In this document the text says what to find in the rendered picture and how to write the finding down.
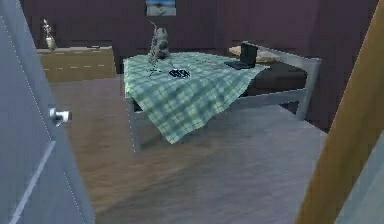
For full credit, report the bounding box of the green plaid blanket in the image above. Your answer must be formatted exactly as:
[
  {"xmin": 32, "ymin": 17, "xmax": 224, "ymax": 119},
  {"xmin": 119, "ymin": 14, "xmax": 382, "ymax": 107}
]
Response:
[{"xmin": 123, "ymin": 51, "xmax": 270, "ymax": 145}]

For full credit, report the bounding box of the grey cat figure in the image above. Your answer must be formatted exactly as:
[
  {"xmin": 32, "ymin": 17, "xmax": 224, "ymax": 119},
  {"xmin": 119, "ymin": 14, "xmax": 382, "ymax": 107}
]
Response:
[{"xmin": 146, "ymin": 20, "xmax": 172, "ymax": 66}]

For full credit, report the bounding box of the black laptop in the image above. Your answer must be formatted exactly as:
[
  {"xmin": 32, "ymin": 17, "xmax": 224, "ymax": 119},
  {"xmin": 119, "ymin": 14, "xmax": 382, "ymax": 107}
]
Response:
[{"xmin": 223, "ymin": 41, "xmax": 259, "ymax": 71}]

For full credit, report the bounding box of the beige pillow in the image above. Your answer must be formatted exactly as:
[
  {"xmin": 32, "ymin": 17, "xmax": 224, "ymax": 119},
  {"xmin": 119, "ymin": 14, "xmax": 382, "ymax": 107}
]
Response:
[{"xmin": 228, "ymin": 45, "xmax": 282, "ymax": 64}]

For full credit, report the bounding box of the olive chest of drawers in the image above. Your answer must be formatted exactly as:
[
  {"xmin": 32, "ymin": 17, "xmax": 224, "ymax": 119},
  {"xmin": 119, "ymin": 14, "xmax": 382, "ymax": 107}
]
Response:
[{"xmin": 36, "ymin": 45, "xmax": 118, "ymax": 84}]

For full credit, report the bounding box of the silver door knob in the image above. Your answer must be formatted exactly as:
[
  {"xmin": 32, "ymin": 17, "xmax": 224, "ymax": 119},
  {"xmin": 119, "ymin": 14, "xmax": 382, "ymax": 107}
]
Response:
[{"xmin": 48, "ymin": 106, "xmax": 73, "ymax": 127}]

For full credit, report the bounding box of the pale statuette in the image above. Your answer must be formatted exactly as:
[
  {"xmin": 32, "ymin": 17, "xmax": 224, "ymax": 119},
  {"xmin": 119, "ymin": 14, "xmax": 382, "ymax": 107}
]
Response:
[{"xmin": 42, "ymin": 18, "xmax": 58, "ymax": 52}]

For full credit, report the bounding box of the grey room door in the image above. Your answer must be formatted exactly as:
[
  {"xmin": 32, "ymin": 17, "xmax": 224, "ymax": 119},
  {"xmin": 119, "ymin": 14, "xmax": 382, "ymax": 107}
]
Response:
[{"xmin": 0, "ymin": 0, "xmax": 97, "ymax": 224}]

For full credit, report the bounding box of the grey metal frame bed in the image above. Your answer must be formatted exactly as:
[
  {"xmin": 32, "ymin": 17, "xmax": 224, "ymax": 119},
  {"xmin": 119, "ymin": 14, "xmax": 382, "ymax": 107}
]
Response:
[{"xmin": 123, "ymin": 40, "xmax": 323, "ymax": 154}]

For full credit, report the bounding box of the framed wall picture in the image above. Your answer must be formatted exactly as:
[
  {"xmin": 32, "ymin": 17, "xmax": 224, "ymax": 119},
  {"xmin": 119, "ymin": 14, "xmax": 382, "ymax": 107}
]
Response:
[{"xmin": 145, "ymin": 0, "xmax": 177, "ymax": 17}]

